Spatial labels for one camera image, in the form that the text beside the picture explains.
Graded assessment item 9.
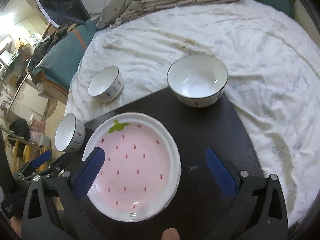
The pink strawberry plate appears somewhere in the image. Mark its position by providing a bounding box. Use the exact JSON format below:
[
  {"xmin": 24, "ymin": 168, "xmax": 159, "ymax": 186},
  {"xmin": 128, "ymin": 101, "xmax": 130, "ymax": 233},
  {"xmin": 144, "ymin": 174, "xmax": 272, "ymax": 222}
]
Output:
[{"xmin": 82, "ymin": 113, "xmax": 181, "ymax": 222}]

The small white bowl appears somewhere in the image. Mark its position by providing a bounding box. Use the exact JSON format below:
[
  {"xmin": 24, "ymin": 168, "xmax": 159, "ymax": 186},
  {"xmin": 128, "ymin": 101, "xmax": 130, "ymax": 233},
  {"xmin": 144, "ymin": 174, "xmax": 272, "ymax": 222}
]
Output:
[{"xmin": 87, "ymin": 66, "xmax": 124, "ymax": 102}]

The large white bowl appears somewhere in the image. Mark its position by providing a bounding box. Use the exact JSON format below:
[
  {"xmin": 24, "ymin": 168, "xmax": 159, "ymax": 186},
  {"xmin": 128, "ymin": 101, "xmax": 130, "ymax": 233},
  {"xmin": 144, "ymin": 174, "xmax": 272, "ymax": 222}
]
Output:
[{"xmin": 167, "ymin": 54, "xmax": 228, "ymax": 108}]

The right hand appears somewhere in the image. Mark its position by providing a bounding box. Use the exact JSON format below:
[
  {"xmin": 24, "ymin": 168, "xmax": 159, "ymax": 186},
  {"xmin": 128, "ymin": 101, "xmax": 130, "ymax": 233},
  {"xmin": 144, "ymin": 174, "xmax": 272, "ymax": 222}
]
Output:
[{"xmin": 161, "ymin": 228, "xmax": 180, "ymax": 240}]

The yellow wooden chair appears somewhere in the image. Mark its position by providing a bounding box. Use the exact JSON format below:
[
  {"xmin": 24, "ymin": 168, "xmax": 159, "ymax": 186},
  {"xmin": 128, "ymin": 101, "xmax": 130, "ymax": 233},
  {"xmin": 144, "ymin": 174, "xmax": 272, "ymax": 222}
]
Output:
[{"xmin": 2, "ymin": 128, "xmax": 50, "ymax": 173}]

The black tray board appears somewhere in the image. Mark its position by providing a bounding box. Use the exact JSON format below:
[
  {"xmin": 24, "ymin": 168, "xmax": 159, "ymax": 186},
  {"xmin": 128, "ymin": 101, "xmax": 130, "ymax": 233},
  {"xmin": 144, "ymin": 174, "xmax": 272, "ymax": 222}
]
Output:
[{"xmin": 80, "ymin": 88, "xmax": 263, "ymax": 239}]

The white cabinet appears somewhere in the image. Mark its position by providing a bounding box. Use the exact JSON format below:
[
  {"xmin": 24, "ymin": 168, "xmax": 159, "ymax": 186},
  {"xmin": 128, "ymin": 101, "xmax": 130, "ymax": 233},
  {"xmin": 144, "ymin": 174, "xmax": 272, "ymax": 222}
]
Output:
[{"xmin": 4, "ymin": 74, "xmax": 48, "ymax": 122}]

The dark clothes pile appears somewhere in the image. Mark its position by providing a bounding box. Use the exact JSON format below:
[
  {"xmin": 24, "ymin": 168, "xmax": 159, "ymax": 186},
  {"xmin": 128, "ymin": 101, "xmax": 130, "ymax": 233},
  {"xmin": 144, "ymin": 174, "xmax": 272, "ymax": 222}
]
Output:
[{"xmin": 28, "ymin": 23, "xmax": 78, "ymax": 85}]

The white floral bed sheet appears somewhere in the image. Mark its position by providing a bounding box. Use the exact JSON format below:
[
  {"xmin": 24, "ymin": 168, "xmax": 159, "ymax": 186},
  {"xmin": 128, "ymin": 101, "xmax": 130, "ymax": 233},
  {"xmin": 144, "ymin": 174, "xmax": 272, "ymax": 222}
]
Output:
[{"xmin": 64, "ymin": 0, "xmax": 320, "ymax": 228}]

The dark blue hanging cloth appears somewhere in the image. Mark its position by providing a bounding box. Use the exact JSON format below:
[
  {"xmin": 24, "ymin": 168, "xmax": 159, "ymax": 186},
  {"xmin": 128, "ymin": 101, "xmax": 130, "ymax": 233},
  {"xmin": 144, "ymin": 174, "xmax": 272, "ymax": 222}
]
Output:
[{"xmin": 35, "ymin": 0, "xmax": 90, "ymax": 28}]

